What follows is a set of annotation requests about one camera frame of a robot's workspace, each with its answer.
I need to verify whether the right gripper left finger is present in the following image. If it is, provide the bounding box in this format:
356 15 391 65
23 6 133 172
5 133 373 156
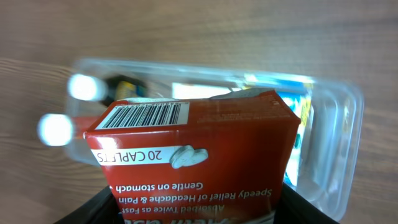
54 186 124 224

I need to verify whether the blue yellow VapoDrops box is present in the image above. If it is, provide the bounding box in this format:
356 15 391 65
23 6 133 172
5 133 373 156
242 74 315 187

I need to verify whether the orange tube white cap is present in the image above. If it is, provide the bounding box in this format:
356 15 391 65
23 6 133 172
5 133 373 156
37 113 100 146

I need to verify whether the red Panadol box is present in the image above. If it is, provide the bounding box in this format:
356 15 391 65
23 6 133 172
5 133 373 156
84 91 300 223

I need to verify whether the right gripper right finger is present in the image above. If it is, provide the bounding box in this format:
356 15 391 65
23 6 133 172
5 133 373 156
274 184 339 224

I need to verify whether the clear plastic container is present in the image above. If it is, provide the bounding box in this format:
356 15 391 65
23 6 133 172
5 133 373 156
74 58 364 221

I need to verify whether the black tube white cap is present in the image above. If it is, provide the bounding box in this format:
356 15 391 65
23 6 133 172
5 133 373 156
67 74 147 106

